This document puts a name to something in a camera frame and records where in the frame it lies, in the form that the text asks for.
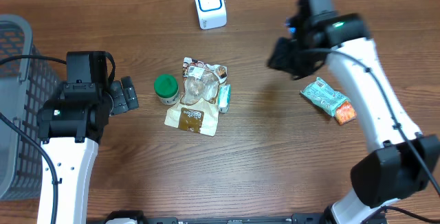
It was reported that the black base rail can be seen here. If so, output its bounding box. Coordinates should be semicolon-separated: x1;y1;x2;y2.
85;210;388;224

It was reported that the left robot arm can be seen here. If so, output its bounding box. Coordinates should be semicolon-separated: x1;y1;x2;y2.
37;51;139;223

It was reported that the small teal white packet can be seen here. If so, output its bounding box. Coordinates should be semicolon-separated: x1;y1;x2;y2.
218;85;231;113

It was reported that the teal snack packet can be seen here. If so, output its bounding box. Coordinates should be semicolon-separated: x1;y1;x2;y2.
300;77;350;117

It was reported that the grey plastic mesh basket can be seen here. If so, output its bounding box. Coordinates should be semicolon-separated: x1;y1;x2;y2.
1;14;61;201

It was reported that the white barcode scanner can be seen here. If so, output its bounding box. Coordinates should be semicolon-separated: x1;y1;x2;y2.
195;0;227;30

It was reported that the orange snack packet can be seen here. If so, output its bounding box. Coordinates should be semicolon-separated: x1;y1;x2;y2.
335;100;357;125

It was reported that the brown beige snack pouch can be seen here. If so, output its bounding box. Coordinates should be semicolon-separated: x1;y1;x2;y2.
164;57;228;137

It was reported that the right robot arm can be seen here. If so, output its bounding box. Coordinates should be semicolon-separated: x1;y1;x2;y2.
267;0;439;223

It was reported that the green lid jar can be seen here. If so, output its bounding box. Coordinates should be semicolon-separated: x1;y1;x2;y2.
154;74;180;105

